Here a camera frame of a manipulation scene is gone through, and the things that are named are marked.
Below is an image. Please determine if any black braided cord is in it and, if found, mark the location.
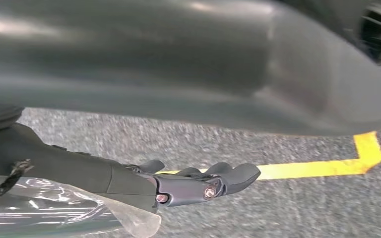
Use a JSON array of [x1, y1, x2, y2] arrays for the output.
[[0, 159, 33, 209]]

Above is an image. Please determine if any yellow tape outline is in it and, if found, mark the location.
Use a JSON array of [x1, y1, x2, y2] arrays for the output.
[[156, 131, 381, 180]]

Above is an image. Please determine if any clear plastic film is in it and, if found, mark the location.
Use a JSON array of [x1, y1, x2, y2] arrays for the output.
[[0, 177, 162, 238]]

